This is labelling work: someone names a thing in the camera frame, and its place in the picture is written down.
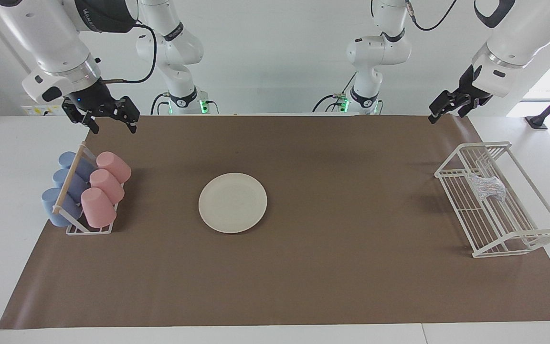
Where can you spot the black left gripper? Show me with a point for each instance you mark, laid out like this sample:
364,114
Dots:
466,93

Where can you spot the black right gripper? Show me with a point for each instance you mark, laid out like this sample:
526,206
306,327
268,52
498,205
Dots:
91,98

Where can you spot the silver mesh sponge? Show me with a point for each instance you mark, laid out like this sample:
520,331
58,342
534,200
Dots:
487,188

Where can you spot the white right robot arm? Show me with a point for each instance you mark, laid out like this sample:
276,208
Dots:
41,33

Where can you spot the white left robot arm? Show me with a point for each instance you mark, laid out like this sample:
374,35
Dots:
518,38

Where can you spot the cream round plate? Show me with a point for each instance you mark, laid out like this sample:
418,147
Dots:
232,203

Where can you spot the pink cup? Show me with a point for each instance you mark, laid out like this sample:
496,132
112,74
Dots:
98,208
114,166
108,185

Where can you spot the blue cup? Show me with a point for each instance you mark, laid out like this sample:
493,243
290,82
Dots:
63,177
50,203
66,158

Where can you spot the yellow warning label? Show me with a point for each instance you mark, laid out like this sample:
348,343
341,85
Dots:
41,111

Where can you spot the brown table mat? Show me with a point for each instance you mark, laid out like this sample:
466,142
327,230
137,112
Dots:
303,277

